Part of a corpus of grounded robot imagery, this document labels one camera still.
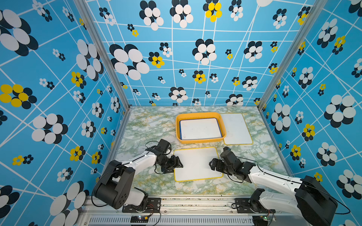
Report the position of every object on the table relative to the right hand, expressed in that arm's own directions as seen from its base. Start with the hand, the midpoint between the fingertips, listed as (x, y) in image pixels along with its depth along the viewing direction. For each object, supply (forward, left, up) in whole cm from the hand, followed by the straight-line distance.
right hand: (214, 165), depth 86 cm
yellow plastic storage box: (+39, +7, +3) cm, 39 cm away
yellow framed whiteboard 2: (+28, -20, -2) cm, 35 cm away
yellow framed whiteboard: (+3, +12, -2) cm, 12 cm away
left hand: (-2, +20, +1) cm, 21 cm away
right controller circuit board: (-27, -21, -3) cm, 34 cm away
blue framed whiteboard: (+29, +9, -1) cm, 30 cm away
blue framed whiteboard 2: (+29, +8, -1) cm, 30 cm away
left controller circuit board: (-27, +42, -4) cm, 50 cm away
